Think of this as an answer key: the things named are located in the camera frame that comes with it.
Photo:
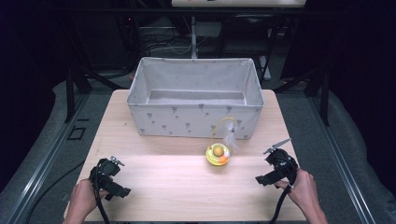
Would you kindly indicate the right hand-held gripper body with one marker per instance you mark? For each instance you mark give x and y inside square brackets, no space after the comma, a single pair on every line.
[285,163]

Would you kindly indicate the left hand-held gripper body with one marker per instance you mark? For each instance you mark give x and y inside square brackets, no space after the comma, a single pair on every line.
[104,171]

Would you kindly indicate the person's left hand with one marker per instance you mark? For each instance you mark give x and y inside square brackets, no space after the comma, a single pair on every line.
[82,199]

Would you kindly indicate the person's right hand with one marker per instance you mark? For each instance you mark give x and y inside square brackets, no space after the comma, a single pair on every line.
[303,189]

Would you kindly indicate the yellow cat toy with feather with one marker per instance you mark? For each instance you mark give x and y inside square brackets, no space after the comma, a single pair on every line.
[218,154]

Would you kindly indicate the black metal stand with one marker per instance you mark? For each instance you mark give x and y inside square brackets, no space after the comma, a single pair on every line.
[320,93]
[73,90]

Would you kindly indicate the grey fabric storage box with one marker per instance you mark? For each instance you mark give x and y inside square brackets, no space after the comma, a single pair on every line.
[196,99]

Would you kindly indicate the black chair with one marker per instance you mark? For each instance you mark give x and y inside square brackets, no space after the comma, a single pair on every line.
[246,34]

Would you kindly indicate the white desk leg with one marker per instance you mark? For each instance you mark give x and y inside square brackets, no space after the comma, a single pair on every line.
[194,37]

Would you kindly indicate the aluminium floor rail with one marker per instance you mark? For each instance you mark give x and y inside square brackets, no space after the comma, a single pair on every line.
[46,158]
[342,161]

